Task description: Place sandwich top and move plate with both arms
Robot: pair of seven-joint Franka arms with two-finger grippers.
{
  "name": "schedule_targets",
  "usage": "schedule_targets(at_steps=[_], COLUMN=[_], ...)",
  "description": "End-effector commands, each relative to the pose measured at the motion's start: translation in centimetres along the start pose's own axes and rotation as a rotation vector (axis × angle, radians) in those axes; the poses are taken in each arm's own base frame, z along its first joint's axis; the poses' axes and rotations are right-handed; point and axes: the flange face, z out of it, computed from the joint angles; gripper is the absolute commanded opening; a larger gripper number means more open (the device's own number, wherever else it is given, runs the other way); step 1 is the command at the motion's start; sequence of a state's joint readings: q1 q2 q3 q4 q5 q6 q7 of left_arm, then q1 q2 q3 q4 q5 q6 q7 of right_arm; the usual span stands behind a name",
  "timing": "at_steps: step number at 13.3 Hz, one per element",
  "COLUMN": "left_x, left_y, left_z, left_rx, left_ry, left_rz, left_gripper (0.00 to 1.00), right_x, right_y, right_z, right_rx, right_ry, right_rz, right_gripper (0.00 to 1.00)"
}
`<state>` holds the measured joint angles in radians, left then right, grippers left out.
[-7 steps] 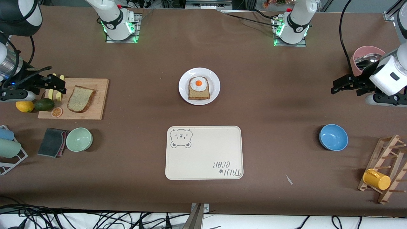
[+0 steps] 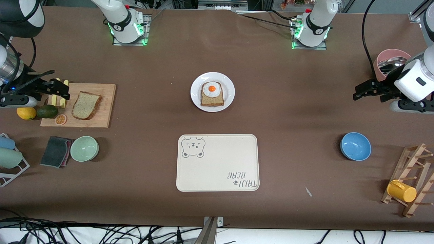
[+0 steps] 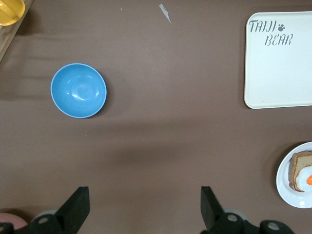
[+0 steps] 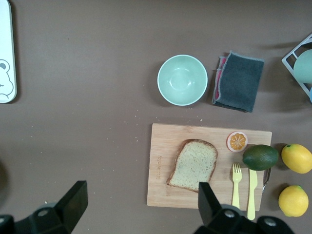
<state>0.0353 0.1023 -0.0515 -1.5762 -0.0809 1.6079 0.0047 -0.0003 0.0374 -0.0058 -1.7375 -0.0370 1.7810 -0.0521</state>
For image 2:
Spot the fried egg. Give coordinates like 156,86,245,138
202,82,222,98

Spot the black floor cable bundle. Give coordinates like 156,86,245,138
0,217,204,244

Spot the dark green avocado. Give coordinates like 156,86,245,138
36,104,59,119

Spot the round white plate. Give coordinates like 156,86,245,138
190,72,235,113

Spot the yellow lemon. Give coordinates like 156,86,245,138
17,106,37,121

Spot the light blue cup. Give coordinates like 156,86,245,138
0,136,16,150

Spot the light green bowl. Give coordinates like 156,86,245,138
70,136,99,162

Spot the metal clamp bracket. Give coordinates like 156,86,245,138
194,216,224,244

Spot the white wire rack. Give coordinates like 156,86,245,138
0,133,30,187

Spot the wooden cup rack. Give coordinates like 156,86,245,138
381,143,434,218

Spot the pale green cup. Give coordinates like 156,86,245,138
0,148,23,169

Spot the grey and pink folded cloth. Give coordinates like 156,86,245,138
40,136,74,169

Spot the bread slice under egg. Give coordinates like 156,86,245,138
200,81,225,107

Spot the blue bowl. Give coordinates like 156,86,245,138
340,132,372,161

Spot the pink bowl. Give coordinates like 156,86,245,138
373,49,412,82

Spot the beige bear print tray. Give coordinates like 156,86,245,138
176,134,260,192

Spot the plain bread slice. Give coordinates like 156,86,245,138
71,91,103,121

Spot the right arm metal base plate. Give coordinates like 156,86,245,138
113,14,150,46

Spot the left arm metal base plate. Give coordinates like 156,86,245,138
290,17,328,50

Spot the yellow cup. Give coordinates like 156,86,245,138
387,180,417,203

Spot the yellow plastic fork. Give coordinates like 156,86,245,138
60,80,69,109

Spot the metal spoon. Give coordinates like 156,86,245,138
377,56,408,76

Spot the black cable on table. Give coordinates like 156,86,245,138
233,9,300,31

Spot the wooden cutting board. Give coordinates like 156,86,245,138
40,83,117,128

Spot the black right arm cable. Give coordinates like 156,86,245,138
0,34,55,96

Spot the yellow plastic knife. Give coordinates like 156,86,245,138
51,78,60,106

